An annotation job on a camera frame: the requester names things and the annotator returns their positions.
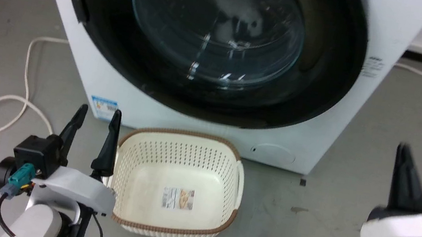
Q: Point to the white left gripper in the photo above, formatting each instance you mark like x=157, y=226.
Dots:
x=75, y=186

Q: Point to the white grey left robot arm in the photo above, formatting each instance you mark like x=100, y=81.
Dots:
x=39, y=222

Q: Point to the white front-load washing machine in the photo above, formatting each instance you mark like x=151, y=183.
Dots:
x=317, y=151

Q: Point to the round black glass washer door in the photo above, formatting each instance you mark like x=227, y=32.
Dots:
x=216, y=33

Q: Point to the blue energy label sticker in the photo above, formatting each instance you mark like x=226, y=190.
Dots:
x=103, y=108

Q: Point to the cream perforated laundry basket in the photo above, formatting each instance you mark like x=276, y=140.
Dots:
x=178, y=173

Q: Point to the small black floor scrap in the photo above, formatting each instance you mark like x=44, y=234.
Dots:
x=303, y=182

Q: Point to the printed basket label sticker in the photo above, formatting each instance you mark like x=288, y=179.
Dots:
x=178, y=198

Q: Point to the small text sticker on washer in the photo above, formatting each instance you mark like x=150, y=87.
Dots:
x=373, y=67

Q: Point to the round white filter cover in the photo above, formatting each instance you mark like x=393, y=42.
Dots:
x=274, y=153

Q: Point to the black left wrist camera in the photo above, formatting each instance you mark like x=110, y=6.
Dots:
x=35, y=153

